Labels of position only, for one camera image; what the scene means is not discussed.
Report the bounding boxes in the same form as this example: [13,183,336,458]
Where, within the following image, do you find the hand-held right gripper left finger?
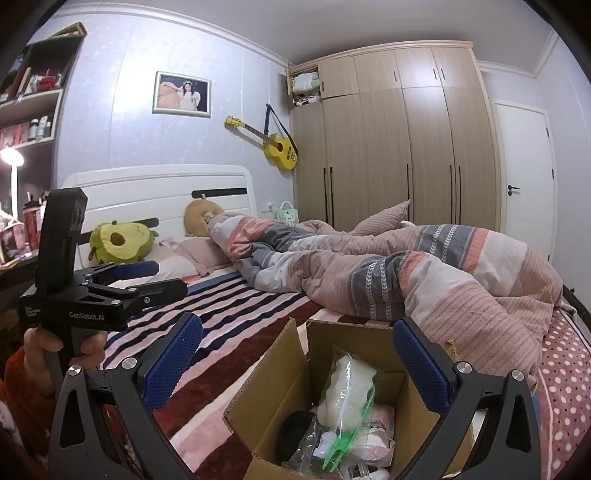
[48,313,204,480]

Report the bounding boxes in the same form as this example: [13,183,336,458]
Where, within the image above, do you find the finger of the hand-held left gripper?
[85,278,189,315]
[78,260,160,288]

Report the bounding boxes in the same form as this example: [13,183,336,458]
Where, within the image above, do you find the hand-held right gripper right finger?
[392,318,543,480]

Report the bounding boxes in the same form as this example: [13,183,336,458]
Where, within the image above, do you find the pink plush toy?
[364,405,398,459]

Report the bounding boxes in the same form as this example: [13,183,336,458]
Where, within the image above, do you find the bagged cream plush green hanger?
[294,352,380,475]

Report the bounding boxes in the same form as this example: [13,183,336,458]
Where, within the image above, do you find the brown cardboard box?
[223,316,477,480]

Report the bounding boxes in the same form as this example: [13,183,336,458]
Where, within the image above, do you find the person's left forearm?
[0,346,63,480]

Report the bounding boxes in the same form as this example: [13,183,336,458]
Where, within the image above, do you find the person's left hand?
[23,327,108,385]

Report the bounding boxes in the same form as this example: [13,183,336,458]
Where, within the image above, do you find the green avocado plush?
[89,220,156,265]

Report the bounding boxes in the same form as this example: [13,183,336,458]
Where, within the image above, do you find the red cup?
[21,202,43,250]

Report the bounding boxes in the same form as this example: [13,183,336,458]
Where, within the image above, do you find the light pink pillow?
[154,237,204,278]

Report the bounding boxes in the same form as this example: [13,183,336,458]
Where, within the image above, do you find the striped bed blanket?
[98,269,325,480]

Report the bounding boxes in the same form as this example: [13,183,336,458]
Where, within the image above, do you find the white bed headboard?
[61,165,254,269]

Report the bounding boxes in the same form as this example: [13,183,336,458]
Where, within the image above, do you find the brown lion plush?
[185,193,225,239]

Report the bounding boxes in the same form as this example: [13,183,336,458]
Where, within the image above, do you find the white desk lamp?
[0,148,25,219]

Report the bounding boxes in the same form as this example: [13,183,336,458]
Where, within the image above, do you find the striped pink grey quilt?
[208,211,565,398]

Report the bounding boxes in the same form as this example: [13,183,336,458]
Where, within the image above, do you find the row of small bottles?
[27,115,53,142]

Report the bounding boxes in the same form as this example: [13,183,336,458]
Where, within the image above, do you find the small green bag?
[274,200,297,225]

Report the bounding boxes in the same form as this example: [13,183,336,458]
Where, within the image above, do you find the pink polka dot sheet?
[534,308,591,480]

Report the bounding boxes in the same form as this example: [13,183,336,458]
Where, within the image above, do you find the pink striped pillow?
[352,199,413,234]

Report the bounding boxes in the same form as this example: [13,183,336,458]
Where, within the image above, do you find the white door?
[494,99,558,265]

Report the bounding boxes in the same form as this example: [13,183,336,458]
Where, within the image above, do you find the wooden wardrobe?
[287,41,505,232]

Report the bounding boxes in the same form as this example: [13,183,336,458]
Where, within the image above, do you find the folded clothes in wardrobe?
[292,71,321,107]

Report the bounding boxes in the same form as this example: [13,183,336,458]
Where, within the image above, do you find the wall shelf unit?
[0,23,88,154]

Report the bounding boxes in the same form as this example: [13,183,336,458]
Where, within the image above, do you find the framed wall photo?
[152,71,212,116]

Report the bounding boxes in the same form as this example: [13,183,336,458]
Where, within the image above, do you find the yellow ukulele with strap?
[225,103,299,171]

